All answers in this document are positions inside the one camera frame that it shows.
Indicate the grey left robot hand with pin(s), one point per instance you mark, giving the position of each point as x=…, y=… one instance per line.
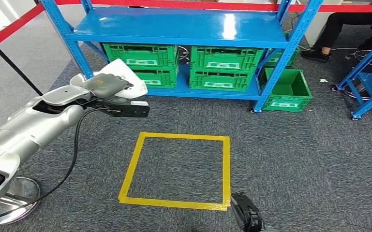
x=105, y=84

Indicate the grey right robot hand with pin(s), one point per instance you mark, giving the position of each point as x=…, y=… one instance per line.
x=270, y=230

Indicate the white plastic part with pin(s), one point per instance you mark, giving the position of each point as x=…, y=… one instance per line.
x=121, y=69

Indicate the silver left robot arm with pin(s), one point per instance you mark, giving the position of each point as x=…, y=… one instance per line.
x=28, y=131

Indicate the blue metal shelf rack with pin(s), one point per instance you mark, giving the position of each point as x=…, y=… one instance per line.
x=173, y=25

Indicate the empty green plastic crate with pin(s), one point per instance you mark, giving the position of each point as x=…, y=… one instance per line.
x=285, y=102

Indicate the white scrap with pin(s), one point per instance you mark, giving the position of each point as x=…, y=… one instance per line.
x=323, y=80

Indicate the small blue metal rack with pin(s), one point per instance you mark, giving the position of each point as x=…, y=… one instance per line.
x=371, y=93

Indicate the white cabinet panel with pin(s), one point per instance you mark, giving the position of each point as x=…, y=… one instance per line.
x=317, y=28

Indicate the person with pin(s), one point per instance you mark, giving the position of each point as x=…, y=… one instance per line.
x=342, y=22

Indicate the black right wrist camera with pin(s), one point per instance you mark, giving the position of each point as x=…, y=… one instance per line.
x=246, y=213

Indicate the black stanchion post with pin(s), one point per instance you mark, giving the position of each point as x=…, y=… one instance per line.
x=12, y=63

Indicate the chrome stanchion post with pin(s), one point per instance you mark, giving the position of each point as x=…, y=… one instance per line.
x=12, y=198

